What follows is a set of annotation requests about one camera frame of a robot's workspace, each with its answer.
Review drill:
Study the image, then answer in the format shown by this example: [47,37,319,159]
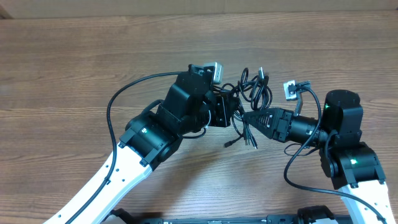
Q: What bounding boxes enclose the black usb cables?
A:
[213,67,274,150]

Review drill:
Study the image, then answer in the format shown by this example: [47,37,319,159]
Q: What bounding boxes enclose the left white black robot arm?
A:
[48,62,237,223]

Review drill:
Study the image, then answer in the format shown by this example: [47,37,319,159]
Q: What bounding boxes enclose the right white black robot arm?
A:
[243,90,395,223]

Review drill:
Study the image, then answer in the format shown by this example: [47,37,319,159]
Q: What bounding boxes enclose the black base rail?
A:
[102,205,353,224]

